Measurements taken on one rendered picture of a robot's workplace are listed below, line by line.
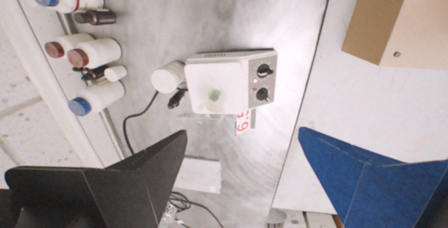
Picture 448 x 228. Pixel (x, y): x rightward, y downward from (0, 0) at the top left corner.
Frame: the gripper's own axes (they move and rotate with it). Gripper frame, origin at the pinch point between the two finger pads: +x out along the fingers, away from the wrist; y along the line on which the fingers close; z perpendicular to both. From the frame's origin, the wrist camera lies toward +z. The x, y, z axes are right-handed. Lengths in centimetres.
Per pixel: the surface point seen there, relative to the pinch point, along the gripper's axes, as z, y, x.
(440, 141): -21, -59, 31
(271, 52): 4.9, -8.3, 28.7
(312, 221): -197, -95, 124
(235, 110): -7.1, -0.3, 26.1
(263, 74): 0.7, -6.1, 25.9
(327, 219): -198, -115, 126
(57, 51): 7.8, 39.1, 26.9
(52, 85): 0, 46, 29
